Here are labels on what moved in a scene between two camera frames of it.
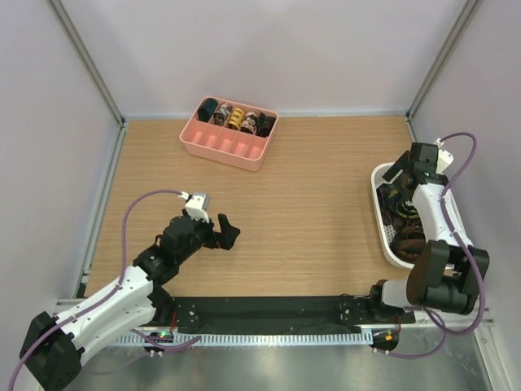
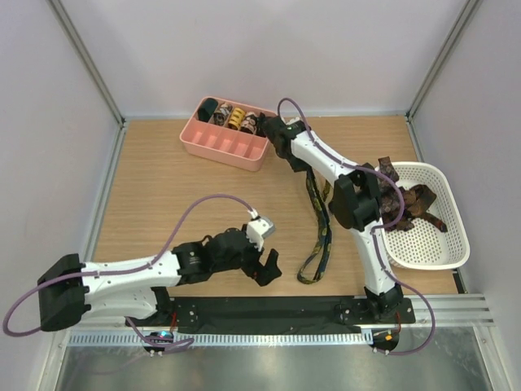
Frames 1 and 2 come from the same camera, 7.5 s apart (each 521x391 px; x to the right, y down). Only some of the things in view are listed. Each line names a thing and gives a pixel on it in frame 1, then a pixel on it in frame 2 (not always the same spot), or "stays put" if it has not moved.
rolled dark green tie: x=207 y=109 stays put
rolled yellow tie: x=236 y=119 stays put
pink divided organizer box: x=225 y=145 stays put
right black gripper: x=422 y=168 to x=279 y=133
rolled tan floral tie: x=250 y=123 stays put
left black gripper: x=224 y=239 to x=268 y=272
